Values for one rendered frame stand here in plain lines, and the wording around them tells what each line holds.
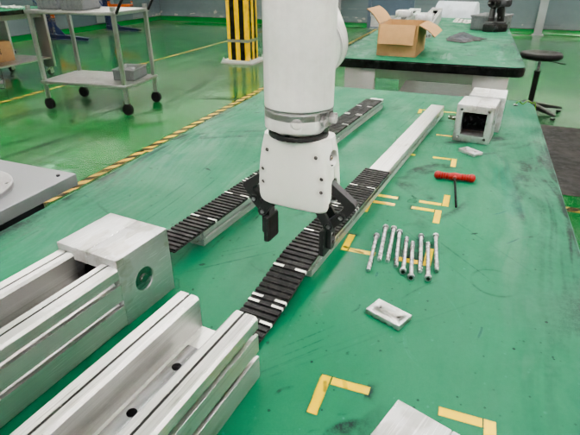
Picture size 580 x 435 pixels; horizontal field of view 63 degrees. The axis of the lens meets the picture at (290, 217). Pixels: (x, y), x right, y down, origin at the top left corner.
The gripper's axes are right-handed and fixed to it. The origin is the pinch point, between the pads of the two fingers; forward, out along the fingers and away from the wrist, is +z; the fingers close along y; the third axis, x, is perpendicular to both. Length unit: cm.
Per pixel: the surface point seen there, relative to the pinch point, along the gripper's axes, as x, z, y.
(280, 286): 5.8, 4.5, -0.2
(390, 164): -41.8, 3.5, -1.4
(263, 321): 12.2, 5.4, -1.4
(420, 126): -72, 3, -1
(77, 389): 34.3, -2.0, 3.7
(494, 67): -192, 7, -7
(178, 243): 4.8, 3.3, 17.5
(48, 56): -357, 62, 517
